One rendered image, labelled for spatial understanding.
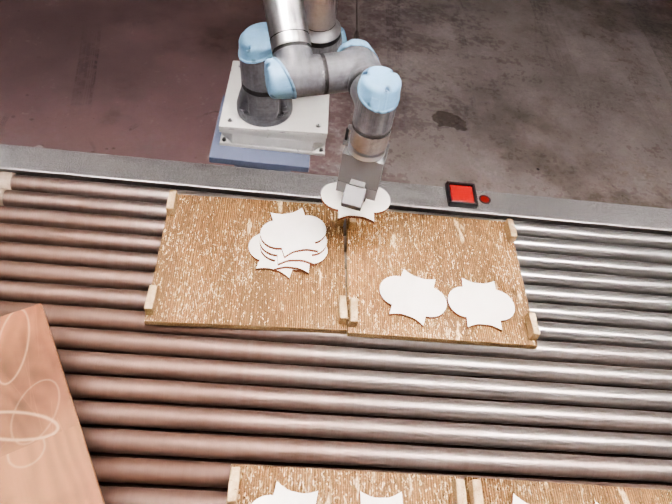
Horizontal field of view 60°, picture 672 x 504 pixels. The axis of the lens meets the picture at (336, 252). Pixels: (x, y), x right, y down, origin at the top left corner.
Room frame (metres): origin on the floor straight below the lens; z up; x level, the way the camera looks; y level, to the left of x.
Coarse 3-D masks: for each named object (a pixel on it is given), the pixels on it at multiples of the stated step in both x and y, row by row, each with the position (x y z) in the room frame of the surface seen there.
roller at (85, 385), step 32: (96, 384) 0.42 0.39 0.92; (128, 384) 0.43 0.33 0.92; (160, 384) 0.44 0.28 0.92; (192, 384) 0.46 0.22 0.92; (224, 384) 0.47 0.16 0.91; (416, 416) 0.49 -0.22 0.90; (448, 416) 0.50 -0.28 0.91; (480, 416) 0.51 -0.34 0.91; (512, 416) 0.52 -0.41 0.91; (544, 416) 0.54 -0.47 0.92; (576, 416) 0.55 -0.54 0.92; (608, 416) 0.56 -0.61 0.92; (640, 416) 0.58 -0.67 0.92
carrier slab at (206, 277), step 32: (192, 224) 0.83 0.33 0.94; (224, 224) 0.84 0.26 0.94; (256, 224) 0.86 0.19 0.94; (160, 256) 0.72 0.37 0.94; (192, 256) 0.74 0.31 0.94; (224, 256) 0.75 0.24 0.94; (160, 288) 0.64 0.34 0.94; (192, 288) 0.66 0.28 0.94; (224, 288) 0.67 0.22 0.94; (256, 288) 0.69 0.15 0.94; (288, 288) 0.70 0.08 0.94; (320, 288) 0.72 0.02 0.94; (160, 320) 0.57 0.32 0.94; (192, 320) 0.58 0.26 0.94; (224, 320) 0.60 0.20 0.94; (256, 320) 0.61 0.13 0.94; (288, 320) 0.63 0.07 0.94; (320, 320) 0.64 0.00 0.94
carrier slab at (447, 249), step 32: (384, 224) 0.94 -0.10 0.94; (416, 224) 0.96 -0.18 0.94; (448, 224) 0.98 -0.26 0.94; (480, 224) 1.00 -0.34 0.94; (352, 256) 0.83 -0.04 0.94; (384, 256) 0.84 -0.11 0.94; (416, 256) 0.86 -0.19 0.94; (448, 256) 0.88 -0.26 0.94; (480, 256) 0.90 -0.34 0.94; (512, 256) 0.92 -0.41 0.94; (352, 288) 0.74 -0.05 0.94; (448, 288) 0.79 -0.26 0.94; (512, 288) 0.83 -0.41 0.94; (384, 320) 0.67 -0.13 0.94; (448, 320) 0.71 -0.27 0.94; (512, 320) 0.74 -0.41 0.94
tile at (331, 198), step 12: (324, 192) 0.87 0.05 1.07; (336, 192) 0.88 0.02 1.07; (384, 192) 0.91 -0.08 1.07; (324, 204) 0.84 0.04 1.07; (336, 204) 0.85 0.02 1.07; (372, 204) 0.87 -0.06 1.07; (384, 204) 0.87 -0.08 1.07; (348, 216) 0.82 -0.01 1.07; (360, 216) 0.83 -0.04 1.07; (372, 216) 0.83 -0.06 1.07
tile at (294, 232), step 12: (276, 216) 0.87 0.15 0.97; (288, 216) 0.88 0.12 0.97; (300, 216) 0.88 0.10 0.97; (312, 216) 0.89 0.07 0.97; (264, 228) 0.83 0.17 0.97; (276, 228) 0.83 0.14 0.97; (288, 228) 0.84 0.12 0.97; (300, 228) 0.85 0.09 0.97; (312, 228) 0.86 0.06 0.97; (324, 228) 0.86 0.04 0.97; (264, 240) 0.79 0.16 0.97; (276, 240) 0.80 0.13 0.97; (288, 240) 0.81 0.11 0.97; (300, 240) 0.81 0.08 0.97; (312, 240) 0.82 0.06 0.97; (288, 252) 0.77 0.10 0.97
